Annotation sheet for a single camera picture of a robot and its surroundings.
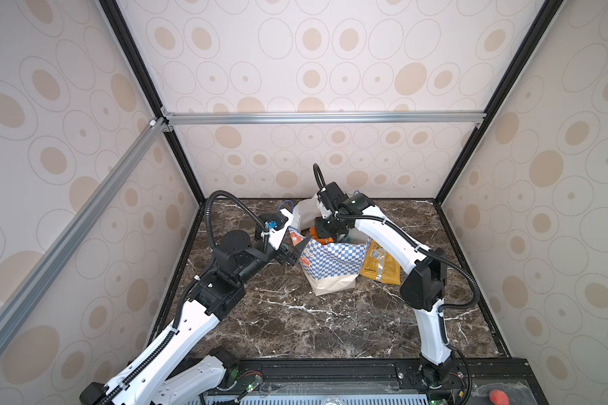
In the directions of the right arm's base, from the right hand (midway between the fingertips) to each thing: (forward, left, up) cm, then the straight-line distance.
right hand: (328, 229), depth 89 cm
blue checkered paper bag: (-14, 0, -1) cm, 14 cm away
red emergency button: (-45, -47, -14) cm, 66 cm away
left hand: (-16, +7, +21) cm, 27 cm away
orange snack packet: (-9, +3, +5) cm, 10 cm away
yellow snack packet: (-5, -19, -14) cm, 24 cm away
